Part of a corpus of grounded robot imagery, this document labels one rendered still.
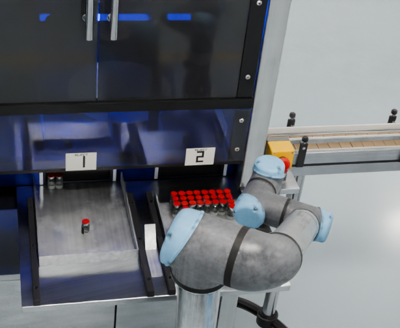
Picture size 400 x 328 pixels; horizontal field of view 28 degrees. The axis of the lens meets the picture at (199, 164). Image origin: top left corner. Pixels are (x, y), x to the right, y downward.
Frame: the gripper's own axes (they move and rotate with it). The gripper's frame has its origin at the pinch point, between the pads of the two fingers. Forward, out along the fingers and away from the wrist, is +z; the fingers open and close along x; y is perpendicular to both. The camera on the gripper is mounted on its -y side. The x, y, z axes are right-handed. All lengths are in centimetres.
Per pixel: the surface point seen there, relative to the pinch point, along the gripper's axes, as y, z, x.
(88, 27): 33, -55, 40
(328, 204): 132, 92, -85
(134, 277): 6.0, 3.6, 30.0
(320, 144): 54, -1, -37
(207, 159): 38.4, -9.4, 4.6
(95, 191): 42, 3, 36
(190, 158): 38.4, -9.9, 9.7
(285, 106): 217, 92, -90
